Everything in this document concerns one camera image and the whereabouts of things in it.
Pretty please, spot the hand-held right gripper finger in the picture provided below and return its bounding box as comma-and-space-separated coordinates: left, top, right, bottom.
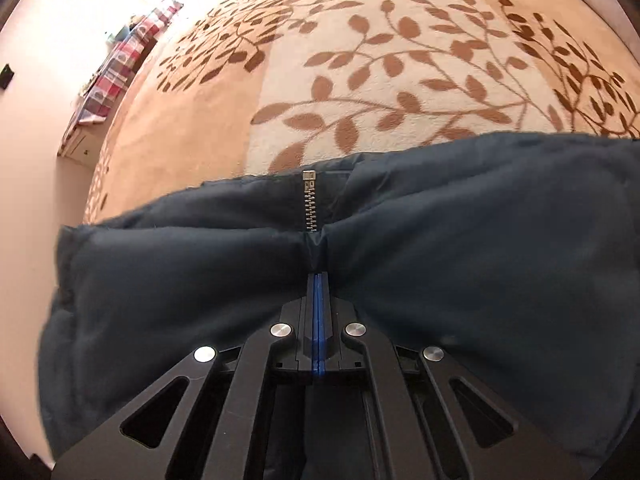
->
57, 272, 318, 480
318, 272, 586, 480

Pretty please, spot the dark blue quilted jacket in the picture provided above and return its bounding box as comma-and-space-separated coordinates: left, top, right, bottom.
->
37, 130, 640, 480

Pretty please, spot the beige leaf-patterned blanket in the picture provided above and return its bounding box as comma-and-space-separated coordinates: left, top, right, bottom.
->
82, 0, 640, 226

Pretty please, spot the white drawer cabinet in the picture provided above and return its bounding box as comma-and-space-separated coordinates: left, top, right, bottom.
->
57, 120, 108, 161

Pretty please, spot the plaid tablecloth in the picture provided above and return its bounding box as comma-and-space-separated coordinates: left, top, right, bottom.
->
75, 2, 183, 126

